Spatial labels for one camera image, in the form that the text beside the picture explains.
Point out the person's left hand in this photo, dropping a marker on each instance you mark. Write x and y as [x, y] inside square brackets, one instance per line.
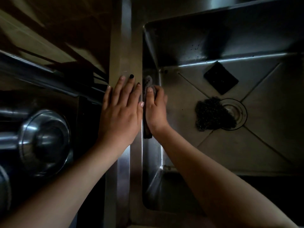
[122, 116]

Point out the person's right hand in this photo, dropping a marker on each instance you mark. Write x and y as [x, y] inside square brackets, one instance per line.
[155, 111]

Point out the black steel wool scourer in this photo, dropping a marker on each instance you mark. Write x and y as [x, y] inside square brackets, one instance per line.
[212, 115]

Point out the stainless steel double sink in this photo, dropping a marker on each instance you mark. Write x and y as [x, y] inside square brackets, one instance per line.
[213, 151]

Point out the black rectangular sponge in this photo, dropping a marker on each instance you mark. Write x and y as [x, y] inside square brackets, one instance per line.
[221, 78]

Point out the metal sink stopper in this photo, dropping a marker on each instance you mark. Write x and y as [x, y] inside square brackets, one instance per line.
[235, 111]

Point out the person's right forearm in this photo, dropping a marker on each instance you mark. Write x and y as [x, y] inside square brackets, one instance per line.
[218, 182]

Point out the small shiny metal bowl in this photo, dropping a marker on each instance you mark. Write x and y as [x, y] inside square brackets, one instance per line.
[46, 142]

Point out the stainless steel shelf rack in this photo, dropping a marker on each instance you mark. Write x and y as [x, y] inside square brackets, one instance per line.
[47, 75]

